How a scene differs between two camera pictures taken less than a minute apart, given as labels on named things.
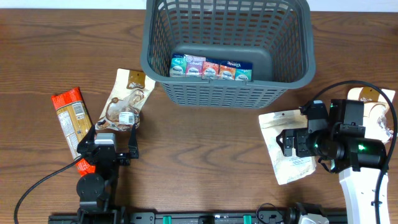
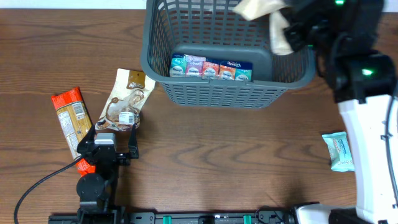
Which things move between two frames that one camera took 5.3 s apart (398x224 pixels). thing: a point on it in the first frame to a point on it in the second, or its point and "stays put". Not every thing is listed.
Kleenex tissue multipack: (183, 65) stays put
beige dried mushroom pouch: (130, 89) stays put
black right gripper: (300, 135) to (291, 32)
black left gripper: (125, 160) stays put
